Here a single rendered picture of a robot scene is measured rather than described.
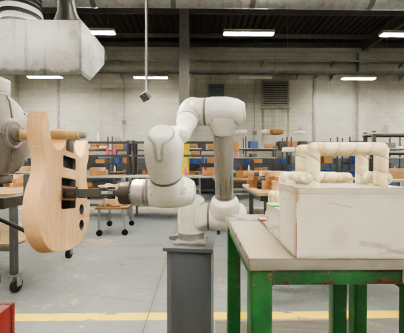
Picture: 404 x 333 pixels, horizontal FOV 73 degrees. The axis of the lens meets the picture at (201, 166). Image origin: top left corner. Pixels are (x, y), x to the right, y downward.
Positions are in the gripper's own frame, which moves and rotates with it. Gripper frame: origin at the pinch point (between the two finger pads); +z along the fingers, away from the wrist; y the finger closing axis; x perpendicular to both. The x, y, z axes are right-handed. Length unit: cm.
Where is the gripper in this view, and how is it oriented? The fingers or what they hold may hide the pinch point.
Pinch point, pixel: (70, 193)
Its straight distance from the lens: 101.2
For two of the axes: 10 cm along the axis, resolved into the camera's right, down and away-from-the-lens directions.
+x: -0.1, -9.9, 1.2
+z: -10.0, 0.1, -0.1
